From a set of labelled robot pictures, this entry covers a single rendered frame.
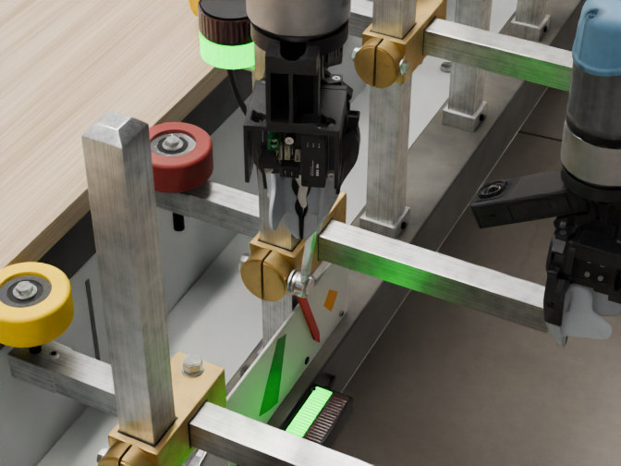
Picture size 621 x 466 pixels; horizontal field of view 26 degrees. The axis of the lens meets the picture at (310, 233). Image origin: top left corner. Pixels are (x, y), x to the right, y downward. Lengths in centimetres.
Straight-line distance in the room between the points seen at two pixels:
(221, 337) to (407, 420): 81
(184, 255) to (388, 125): 30
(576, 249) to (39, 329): 47
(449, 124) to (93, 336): 57
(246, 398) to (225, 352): 27
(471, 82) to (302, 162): 75
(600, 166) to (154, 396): 41
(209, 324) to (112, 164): 64
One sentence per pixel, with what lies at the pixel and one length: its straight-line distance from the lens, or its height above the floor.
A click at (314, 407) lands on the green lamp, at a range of 137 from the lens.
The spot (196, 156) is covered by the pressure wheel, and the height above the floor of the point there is 91.
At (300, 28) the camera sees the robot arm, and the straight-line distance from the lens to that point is 95.
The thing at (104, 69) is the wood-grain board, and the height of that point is 90.
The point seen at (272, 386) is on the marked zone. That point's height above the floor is 74.
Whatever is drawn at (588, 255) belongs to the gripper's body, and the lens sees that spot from 118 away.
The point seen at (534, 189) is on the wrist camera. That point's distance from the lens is 119.
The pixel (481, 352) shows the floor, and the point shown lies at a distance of 245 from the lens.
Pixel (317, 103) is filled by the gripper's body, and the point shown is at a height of 116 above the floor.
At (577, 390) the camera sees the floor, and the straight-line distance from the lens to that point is 241.
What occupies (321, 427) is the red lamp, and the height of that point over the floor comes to 70.
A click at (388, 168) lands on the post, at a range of 151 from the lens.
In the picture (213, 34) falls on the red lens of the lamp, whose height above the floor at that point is 110.
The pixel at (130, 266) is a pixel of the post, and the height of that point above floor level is 104.
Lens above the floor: 170
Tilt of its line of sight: 39 degrees down
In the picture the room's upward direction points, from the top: straight up
